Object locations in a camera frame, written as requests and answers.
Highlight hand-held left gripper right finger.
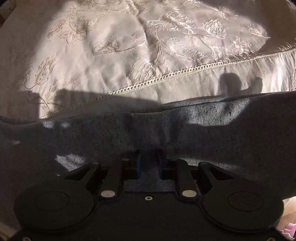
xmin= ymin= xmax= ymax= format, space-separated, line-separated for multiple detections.
xmin=158 ymin=149 xmax=234 ymax=201

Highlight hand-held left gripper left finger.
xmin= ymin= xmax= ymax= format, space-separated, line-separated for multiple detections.
xmin=65 ymin=150 xmax=142 ymax=201

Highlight light blue speckled pants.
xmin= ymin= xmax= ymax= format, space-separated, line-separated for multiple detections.
xmin=0 ymin=91 xmax=296 ymax=232

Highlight white embroidered bedspread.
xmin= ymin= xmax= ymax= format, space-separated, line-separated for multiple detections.
xmin=0 ymin=0 xmax=296 ymax=120

